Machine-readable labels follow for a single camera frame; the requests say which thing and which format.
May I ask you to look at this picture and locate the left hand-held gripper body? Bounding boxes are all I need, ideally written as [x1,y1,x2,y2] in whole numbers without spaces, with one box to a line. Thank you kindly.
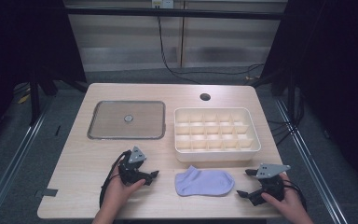
[117,146,152,187]

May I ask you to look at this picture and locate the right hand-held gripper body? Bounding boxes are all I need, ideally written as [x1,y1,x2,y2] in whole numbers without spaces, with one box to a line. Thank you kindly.
[251,163,292,206]

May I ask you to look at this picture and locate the white compartment organizer box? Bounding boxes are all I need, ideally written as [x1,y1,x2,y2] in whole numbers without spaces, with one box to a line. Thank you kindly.
[173,106,262,163]

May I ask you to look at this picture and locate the light purple sock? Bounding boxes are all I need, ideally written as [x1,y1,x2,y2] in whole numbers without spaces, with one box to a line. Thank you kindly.
[174,165,236,197]

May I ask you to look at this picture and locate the person's right hand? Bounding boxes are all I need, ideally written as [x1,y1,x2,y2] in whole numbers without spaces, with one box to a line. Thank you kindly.
[261,173,308,218]

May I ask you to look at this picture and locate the person's left hand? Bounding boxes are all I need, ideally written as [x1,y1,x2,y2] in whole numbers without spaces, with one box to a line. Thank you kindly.
[102,166,147,216]

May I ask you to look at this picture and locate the clear rectangular lid with knob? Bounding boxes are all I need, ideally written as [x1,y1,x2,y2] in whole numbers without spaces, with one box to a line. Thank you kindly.
[87,100,167,140]

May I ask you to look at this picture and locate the grey tape piece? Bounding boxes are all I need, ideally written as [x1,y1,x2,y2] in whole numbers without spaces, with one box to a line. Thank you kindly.
[34,188,59,199]

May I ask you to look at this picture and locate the black metal stand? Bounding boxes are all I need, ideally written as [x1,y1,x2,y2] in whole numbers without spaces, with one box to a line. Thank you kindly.
[27,69,60,126]
[271,69,304,125]

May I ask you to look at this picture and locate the dark curtain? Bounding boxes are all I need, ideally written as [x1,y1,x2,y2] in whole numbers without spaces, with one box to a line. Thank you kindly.
[0,0,88,153]
[260,0,358,190]

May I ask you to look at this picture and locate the black horizontal bar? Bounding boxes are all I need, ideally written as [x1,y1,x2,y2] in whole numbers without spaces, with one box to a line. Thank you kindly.
[64,7,286,21]

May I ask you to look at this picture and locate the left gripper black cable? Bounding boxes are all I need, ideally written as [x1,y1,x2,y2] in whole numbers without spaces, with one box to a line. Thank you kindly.
[99,149,132,209]

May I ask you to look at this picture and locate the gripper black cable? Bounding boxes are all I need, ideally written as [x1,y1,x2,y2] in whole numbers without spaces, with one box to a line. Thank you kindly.
[99,149,132,209]
[281,177,308,213]

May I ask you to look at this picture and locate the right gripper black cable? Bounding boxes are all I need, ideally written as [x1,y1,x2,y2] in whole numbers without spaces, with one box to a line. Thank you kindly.
[281,177,308,213]

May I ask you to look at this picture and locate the aluminium floor rail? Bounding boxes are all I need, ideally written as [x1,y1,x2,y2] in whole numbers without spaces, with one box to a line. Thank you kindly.
[274,97,346,224]
[0,94,57,224]

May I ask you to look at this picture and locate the black floor cables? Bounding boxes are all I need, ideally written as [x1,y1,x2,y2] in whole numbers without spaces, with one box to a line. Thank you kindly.
[266,119,297,147]

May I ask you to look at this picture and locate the black hanging wall cable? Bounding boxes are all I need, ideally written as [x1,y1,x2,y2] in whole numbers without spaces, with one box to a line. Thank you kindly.
[157,7,266,86]

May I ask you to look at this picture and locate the white wall power outlet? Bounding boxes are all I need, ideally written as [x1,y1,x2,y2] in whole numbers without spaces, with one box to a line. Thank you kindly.
[151,0,174,9]

